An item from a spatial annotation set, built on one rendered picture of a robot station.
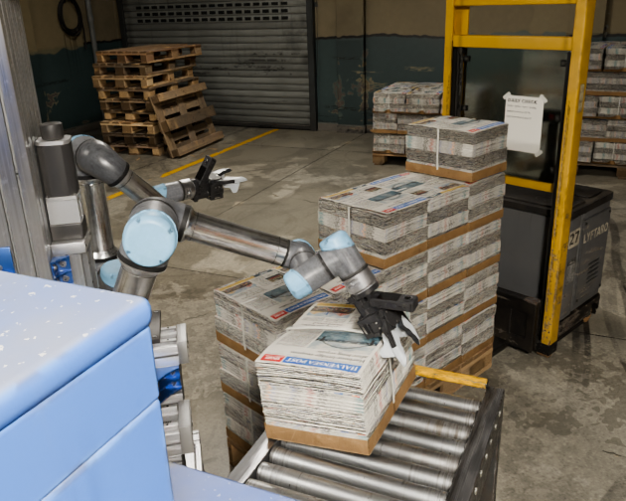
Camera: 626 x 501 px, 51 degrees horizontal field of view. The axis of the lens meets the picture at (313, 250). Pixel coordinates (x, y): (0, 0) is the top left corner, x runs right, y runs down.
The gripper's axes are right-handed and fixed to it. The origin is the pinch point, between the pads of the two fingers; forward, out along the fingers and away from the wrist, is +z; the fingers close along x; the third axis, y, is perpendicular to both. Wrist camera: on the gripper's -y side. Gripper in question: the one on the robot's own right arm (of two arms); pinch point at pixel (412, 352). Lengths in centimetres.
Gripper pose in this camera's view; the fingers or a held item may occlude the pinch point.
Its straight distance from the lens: 165.7
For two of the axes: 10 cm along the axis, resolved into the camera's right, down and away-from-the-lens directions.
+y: -7.3, 4.1, 5.5
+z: 5.4, 8.4, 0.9
